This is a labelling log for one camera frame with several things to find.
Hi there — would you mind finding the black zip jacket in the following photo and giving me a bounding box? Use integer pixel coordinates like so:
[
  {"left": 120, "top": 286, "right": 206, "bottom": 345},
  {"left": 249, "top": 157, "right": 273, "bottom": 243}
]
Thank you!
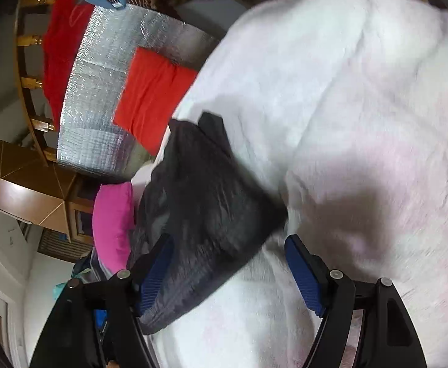
[{"left": 130, "top": 112, "right": 289, "bottom": 335}]

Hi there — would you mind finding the white fluffy blanket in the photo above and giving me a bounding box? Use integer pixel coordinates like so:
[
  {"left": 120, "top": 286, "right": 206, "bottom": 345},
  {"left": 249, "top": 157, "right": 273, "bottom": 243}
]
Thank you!
[{"left": 132, "top": 0, "right": 448, "bottom": 368}]

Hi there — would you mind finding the wooden stair railing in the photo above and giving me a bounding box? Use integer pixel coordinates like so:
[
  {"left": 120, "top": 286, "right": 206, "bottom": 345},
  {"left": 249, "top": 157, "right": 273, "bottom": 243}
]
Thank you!
[{"left": 15, "top": 0, "right": 61, "bottom": 165}]

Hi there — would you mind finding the pink pillow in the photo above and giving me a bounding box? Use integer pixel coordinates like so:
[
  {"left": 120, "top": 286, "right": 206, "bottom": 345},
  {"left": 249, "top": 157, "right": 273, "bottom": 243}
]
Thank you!
[{"left": 93, "top": 181, "right": 136, "bottom": 273}]

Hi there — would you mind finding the red pillow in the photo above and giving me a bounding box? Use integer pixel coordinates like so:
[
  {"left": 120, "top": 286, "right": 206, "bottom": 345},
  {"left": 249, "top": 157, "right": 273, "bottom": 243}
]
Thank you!
[{"left": 113, "top": 47, "right": 198, "bottom": 156}]

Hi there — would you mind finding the silver foil mat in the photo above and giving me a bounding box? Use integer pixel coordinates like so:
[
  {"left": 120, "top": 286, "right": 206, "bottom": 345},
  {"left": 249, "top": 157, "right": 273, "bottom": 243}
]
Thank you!
[{"left": 56, "top": 0, "right": 220, "bottom": 179}]

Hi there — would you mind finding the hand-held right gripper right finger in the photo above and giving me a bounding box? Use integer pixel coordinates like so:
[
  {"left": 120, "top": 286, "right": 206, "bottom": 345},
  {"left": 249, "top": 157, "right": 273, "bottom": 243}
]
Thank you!
[{"left": 284, "top": 234, "right": 427, "bottom": 368}]

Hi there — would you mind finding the red cloth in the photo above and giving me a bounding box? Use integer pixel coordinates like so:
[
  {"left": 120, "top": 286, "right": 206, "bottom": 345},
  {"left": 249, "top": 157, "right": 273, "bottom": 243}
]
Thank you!
[{"left": 42, "top": 0, "right": 94, "bottom": 131}]

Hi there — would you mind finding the brown wooden column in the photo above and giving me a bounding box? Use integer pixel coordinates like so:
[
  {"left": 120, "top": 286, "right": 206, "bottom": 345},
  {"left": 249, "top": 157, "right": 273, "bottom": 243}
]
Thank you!
[{"left": 0, "top": 132, "right": 94, "bottom": 244}]

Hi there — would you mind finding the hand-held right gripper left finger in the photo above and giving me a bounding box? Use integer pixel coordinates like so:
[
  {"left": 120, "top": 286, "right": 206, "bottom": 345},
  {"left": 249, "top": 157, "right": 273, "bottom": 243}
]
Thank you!
[{"left": 28, "top": 233, "right": 175, "bottom": 368}]

